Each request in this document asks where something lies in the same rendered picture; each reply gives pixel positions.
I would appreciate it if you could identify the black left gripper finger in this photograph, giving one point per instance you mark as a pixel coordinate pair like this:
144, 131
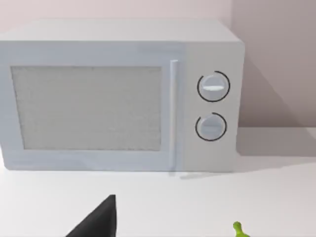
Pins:
101, 219

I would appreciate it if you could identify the microwave oven door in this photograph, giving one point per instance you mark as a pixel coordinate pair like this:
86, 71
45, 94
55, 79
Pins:
86, 158

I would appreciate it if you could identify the pale microwave oven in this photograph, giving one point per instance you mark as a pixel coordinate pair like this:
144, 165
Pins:
212, 153

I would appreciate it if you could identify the green stemmed object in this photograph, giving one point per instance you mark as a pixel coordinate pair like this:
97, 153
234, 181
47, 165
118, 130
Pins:
238, 230

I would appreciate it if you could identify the plain grey microwave knob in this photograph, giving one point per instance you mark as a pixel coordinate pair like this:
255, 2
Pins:
210, 126

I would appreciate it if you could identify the microwave knob with white bar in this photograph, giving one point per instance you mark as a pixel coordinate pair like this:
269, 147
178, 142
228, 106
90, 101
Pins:
213, 86

